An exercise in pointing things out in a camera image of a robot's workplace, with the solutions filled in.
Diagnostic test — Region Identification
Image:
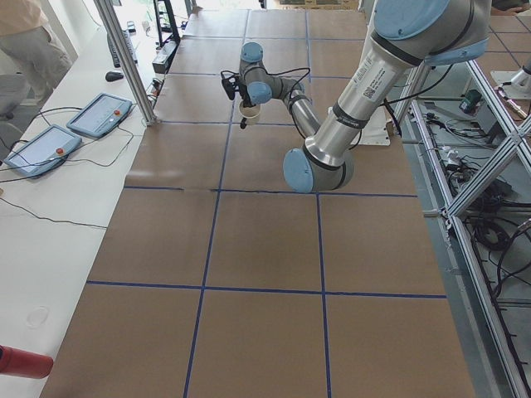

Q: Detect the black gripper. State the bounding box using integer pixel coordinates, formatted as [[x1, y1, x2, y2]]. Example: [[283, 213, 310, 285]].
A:
[[240, 92, 251, 129]]

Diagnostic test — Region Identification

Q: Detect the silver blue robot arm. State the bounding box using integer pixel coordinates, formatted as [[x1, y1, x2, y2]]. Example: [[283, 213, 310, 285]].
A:
[[236, 1, 491, 193]]

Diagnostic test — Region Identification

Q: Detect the far blue teach pendant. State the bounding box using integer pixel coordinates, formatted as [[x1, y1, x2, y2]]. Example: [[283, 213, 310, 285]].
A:
[[66, 93, 133, 138]]

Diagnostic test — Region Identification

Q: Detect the blue teach pendant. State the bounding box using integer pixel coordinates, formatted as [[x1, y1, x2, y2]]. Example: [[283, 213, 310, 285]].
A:
[[4, 124, 82, 178], [66, 93, 133, 138]]

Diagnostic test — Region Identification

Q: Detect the black computer mouse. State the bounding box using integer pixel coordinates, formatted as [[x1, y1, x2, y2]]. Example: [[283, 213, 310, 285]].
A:
[[105, 70, 124, 82]]

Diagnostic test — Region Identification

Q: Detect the black keyboard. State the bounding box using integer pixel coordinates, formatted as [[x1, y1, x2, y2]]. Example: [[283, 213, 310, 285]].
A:
[[106, 30, 139, 69]]

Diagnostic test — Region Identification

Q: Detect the brown paper table cover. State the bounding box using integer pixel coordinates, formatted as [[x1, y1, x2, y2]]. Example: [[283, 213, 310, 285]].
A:
[[42, 10, 475, 397]]

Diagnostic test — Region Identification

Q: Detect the near blue teach pendant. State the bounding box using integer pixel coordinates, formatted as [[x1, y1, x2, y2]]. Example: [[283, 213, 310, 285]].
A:
[[4, 124, 82, 178]]

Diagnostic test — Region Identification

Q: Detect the person in beige clothes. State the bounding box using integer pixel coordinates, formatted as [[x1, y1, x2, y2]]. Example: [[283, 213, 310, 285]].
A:
[[1, 1, 72, 106]]

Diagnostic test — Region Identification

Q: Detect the green power adapter box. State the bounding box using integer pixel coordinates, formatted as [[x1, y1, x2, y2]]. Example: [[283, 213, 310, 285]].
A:
[[459, 89, 482, 114]]

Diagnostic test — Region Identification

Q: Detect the red cylinder bottle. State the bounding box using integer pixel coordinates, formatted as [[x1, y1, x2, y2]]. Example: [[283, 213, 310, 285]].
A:
[[1, 346, 54, 379]]

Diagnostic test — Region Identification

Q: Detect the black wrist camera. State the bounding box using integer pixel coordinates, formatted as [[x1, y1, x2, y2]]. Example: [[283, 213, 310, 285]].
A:
[[222, 78, 238, 100]]

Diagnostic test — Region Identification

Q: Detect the aluminium frame post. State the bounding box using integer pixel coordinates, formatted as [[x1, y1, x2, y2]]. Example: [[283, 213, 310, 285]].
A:
[[94, 0, 158, 126]]

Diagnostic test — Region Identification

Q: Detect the black pendant cable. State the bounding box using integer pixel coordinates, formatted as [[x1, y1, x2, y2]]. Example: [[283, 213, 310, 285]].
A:
[[0, 106, 146, 230]]

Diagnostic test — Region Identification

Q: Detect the aluminium frame rail structure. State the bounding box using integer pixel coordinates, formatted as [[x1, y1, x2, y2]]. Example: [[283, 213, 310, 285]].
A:
[[390, 58, 530, 397]]

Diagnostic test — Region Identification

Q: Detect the black cable bundle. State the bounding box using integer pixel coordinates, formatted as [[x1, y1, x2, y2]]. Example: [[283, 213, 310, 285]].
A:
[[464, 182, 531, 299]]

